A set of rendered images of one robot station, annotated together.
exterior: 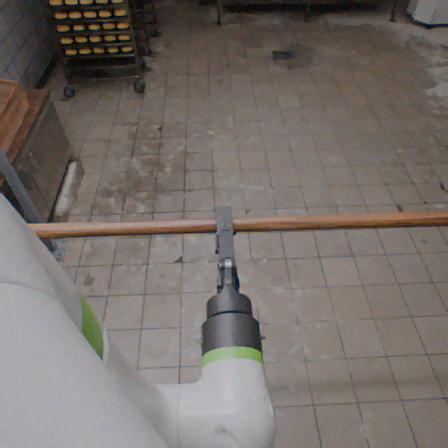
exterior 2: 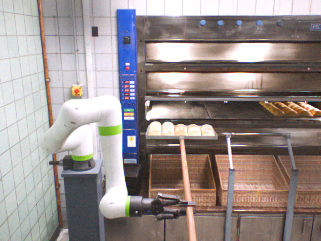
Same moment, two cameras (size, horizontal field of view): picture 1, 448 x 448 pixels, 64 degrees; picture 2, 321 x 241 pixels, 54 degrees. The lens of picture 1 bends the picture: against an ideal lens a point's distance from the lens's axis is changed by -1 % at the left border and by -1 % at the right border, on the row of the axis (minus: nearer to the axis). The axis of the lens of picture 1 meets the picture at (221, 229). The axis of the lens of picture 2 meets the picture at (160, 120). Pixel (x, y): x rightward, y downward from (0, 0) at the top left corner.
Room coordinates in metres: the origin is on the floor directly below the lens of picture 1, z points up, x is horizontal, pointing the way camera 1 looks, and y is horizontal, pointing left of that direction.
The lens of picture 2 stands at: (0.43, -1.28, 1.95)
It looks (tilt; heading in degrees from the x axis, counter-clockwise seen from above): 15 degrees down; 94
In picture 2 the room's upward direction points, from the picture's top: straight up
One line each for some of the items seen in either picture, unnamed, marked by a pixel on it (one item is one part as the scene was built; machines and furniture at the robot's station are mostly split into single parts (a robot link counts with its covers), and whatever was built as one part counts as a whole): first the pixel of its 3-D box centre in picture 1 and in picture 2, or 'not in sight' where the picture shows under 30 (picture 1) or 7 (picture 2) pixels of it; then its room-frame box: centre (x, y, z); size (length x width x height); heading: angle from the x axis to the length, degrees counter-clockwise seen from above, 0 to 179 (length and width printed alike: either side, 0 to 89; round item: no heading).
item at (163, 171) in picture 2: not in sight; (180, 178); (0.42, 1.28, 0.72); 0.56 x 0.49 x 0.28; 4
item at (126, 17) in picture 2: not in sight; (138, 107); (-0.11, 2.46, 1.07); 1.93 x 0.16 x 2.15; 93
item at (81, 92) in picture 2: not in sight; (78, 90); (-0.51, 1.46, 1.46); 0.10 x 0.07 x 0.10; 3
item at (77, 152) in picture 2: not in sight; (79, 141); (-0.16, 0.39, 1.36); 0.16 x 0.13 x 0.19; 42
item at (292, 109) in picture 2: not in sight; (289, 107); (1.54, 2.04, 1.21); 0.61 x 0.48 x 0.06; 93
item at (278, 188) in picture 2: not in sight; (249, 179); (1.02, 1.31, 0.72); 0.56 x 0.49 x 0.28; 3
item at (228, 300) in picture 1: (228, 297); (153, 206); (0.30, -0.01, 1.19); 0.09 x 0.07 x 0.08; 2
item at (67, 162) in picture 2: not in sight; (72, 161); (-0.21, 0.39, 1.23); 0.26 x 0.15 x 0.06; 7
